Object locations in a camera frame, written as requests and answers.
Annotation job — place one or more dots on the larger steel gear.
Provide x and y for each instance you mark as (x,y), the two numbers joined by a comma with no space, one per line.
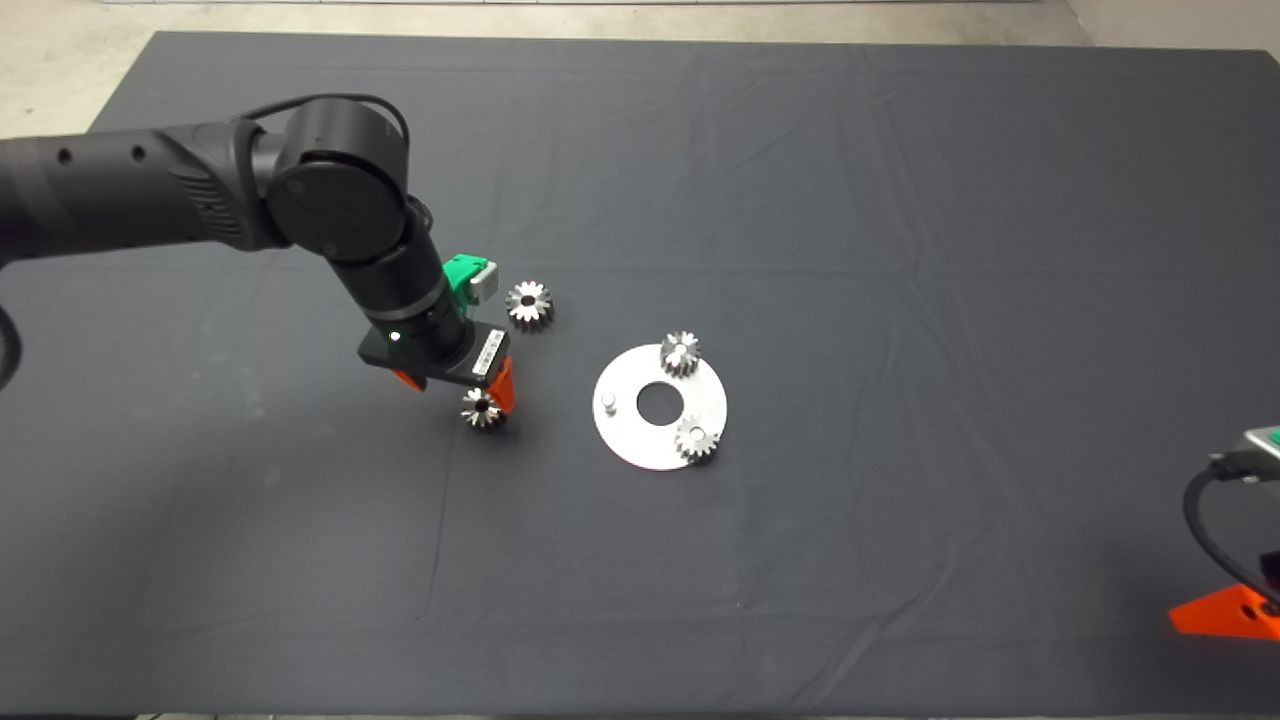
(529,305)

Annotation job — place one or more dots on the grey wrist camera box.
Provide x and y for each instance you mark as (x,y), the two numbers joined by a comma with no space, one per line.
(1250,455)
(484,282)

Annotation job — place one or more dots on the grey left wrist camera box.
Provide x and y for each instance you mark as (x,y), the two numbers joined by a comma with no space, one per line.
(484,282)

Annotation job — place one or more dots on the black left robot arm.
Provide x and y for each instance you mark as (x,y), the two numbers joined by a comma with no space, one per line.
(330,190)

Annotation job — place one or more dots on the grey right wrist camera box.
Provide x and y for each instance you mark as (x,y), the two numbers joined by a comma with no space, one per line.
(1250,455)

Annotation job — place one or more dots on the green left camera mount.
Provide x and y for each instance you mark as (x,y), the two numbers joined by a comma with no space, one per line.
(458,275)

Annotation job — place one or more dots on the dark grey table cloth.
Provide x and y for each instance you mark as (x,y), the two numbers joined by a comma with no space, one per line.
(900,250)

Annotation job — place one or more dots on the small steel gear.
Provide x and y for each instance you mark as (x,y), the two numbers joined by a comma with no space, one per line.
(482,410)
(681,354)
(696,438)

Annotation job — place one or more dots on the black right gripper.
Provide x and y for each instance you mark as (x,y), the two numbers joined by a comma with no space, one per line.
(1272,575)

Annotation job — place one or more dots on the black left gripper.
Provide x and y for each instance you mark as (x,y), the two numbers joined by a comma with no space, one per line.
(430,345)

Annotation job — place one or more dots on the round metal plate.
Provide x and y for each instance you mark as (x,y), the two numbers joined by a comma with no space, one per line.
(690,400)

